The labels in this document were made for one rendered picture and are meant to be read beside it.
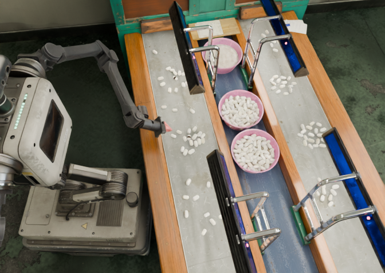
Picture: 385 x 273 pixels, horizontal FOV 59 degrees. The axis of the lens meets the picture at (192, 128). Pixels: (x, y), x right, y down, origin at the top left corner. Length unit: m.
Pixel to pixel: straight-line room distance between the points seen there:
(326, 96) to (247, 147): 0.62
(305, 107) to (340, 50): 1.56
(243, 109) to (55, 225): 1.28
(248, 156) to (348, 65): 1.88
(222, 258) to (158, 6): 1.55
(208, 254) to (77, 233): 0.79
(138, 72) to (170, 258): 1.13
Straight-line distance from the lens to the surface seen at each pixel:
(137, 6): 2.31
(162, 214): 1.75
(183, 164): 1.87
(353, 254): 1.91
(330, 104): 2.21
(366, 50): 3.78
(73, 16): 3.47
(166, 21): 2.35
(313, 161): 2.00
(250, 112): 2.06
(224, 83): 2.25
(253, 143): 1.96
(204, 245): 1.74
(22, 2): 3.45
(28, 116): 1.29
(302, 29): 2.55
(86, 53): 1.80
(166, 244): 1.72
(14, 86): 1.39
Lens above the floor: 2.45
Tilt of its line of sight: 60 degrees down
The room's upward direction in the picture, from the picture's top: 2 degrees clockwise
